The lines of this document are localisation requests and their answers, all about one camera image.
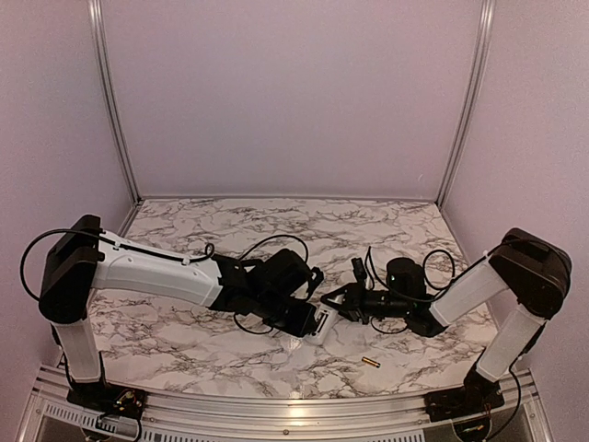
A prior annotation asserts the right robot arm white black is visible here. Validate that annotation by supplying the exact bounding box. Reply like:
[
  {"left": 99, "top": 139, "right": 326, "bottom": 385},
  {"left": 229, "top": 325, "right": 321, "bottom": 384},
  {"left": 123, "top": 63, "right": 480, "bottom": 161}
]
[{"left": 320, "top": 228, "right": 572, "bottom": 413}]

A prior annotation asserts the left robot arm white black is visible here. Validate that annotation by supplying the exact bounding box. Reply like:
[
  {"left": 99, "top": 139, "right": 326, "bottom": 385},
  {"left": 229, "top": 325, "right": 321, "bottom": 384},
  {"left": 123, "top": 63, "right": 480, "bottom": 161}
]
[{"left": 39, "top": 215, "right": 323, "bottom": 410}]

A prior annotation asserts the left rear aluminium post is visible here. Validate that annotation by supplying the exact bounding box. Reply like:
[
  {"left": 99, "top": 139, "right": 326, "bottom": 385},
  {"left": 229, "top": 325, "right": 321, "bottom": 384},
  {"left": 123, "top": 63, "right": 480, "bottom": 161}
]
[{"left": 87, "top": 0, "right": 142, "bottom": 205}]

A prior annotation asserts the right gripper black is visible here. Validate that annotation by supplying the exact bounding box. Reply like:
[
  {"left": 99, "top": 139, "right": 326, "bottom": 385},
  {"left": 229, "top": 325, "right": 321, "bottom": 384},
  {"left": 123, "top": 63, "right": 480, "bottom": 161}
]
[{"left": 320, "top": 279, "right": 410, "bottom": 324}]

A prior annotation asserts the front aluminium frame rail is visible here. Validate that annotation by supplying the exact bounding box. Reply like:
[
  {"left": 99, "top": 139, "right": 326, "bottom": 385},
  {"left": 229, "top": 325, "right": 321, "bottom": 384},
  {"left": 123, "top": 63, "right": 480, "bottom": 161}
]
[{"left": 16, "top": 366, "right": 556, "bottom": 441}]

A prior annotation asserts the right rear aluminium post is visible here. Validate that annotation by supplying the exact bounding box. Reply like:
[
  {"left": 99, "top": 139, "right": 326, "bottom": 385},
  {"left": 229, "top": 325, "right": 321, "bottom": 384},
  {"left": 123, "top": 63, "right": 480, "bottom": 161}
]
[{"left": 435, "top": 0, "right": 496, "bottom": 211}]

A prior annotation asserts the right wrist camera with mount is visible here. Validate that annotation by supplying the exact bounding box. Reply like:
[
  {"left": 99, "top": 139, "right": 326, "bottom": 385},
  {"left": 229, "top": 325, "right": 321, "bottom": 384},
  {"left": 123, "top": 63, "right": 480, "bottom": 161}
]
[{"left": 351, "top": 258, "right": 368, "bottom": 289}]

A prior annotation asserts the gold battery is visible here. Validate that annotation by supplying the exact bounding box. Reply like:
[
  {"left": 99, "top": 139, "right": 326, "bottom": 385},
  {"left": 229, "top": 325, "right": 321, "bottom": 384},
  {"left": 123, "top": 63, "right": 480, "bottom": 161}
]
[{"left": 361, "top": 356, "right": 381, "bottom": 368}]

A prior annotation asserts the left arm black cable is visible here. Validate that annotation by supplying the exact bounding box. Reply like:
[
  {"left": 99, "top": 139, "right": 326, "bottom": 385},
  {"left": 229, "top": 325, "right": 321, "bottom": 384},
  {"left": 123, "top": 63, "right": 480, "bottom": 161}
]
[{"left": 17, "top": 227, "right": 310, "bottom": 335}]

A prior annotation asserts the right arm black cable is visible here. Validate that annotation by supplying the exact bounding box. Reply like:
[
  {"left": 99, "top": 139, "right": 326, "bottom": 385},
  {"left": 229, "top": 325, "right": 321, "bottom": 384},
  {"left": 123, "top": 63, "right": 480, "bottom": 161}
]
[{"left": 365, "top": 246, "right": 491, "bottom": 335}]

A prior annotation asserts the aluminium post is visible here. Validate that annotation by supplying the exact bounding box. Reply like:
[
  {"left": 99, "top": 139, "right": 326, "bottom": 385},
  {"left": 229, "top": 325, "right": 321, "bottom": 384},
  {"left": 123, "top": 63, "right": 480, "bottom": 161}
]
[
  {"left": 435, "top": 0, "right": 496, "bottom": 211},
  {"left": 87, "top": 0, "right": 142, "bottom": 205}
]

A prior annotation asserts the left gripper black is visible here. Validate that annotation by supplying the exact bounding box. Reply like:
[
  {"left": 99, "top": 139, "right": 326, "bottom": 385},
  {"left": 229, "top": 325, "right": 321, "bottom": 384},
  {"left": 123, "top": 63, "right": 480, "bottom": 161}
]
[{"left": 255, "top": 290, "right": 318, "bottom": 338}]

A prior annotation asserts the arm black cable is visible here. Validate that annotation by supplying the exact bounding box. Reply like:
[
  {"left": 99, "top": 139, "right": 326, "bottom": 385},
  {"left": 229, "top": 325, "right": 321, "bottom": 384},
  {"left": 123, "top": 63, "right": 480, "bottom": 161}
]
[
  {"left": 365, "top": 246, "right": 491, "bottom": 335},
  {"left": 17, "top": 227, "right": 310, "bottom": 335}
]

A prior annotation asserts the white remote control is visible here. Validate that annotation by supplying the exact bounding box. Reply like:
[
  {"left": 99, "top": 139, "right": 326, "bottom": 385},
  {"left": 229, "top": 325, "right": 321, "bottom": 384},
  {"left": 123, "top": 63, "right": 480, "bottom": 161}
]
[{"left": 304, "top": 306, "right": 338, "bottom": 346}]

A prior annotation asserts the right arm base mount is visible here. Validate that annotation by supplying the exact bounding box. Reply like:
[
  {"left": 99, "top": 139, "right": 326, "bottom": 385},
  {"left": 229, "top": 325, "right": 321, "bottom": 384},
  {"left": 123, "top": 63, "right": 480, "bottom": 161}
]
[{"left": 424, "top": 384, "right": 505, "bottom": 422}]

